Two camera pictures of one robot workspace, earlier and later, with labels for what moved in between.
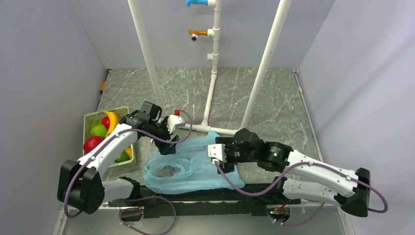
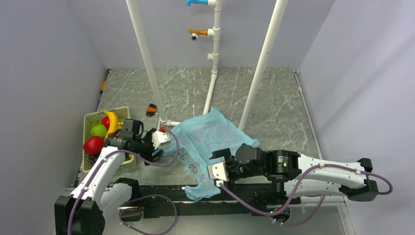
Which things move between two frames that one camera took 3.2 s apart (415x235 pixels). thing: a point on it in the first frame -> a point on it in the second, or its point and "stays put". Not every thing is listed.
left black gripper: [166, 148] -> [149, 156]
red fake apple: [91, 143] stays put
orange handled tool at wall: [103, 84] stays put
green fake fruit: [98, 129] stays put
